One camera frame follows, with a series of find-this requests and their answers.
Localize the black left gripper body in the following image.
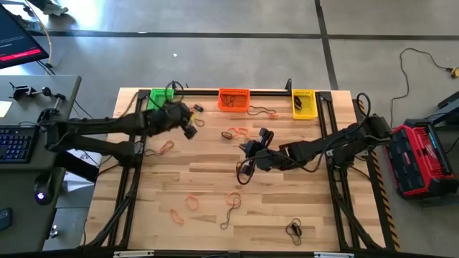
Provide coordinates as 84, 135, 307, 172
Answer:
143, 102, 193, 137

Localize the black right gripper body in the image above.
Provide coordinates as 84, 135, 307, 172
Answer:
252, 146, 291, 171

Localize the green plastic basket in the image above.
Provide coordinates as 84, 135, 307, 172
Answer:
146, 87, 176, 111

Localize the orange plastic basket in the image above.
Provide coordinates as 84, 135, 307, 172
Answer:
217, 87, 251, 113

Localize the yellow plastic basket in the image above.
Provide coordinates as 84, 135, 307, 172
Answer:
291, 88, 319, 120

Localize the white paper sheet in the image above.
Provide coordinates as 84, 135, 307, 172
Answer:
64, 148, 96, 193

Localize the black desk clamp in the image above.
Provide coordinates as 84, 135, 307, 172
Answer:
9, 82, 67, 108
37, 106, 61, 126

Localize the yellow black hazard tape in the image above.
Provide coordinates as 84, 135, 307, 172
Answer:
356, 98, 402, 252

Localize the black computer mouse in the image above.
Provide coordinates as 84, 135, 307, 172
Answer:
33, 171, 55, 206

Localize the red black tool case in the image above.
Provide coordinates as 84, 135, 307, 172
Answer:
382, 118, 459, 201

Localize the black backlit keyboard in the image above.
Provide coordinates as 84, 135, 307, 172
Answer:
0, 124, 41, 165

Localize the grey desk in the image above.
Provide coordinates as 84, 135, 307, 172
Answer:
0, 74, 82, 254

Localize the person's shoe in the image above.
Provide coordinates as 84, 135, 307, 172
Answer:
35, 0, 70, 17

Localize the black computer monitor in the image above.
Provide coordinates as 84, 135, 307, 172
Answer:
0, 4, 50, 70

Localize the blue black equipment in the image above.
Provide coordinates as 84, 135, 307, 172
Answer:
436, 89, 459, 127

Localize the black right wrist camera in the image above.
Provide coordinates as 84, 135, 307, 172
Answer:
257, 127, 275, 144

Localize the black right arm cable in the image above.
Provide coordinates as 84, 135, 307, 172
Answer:
235, 92, 372, 186

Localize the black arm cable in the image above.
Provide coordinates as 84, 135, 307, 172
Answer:
118, 80, 186, 119
235, 92, 372, 186

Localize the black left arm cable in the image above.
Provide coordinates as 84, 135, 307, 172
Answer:
118, 80, 186, 119

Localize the black aluminium table frame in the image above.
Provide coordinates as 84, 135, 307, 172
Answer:
84, 87, 387, 252

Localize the black frame corner bracket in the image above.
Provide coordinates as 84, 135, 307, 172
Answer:
318, 90, 334, 107

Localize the white metal bracket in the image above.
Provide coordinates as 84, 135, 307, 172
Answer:
113, 249, 155, 258
313, 252, 355, 258

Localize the beige cable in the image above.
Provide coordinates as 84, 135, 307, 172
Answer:
22, 0, 54, 69

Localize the black floor cable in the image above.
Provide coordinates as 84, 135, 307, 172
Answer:
389, 47, 453, 115

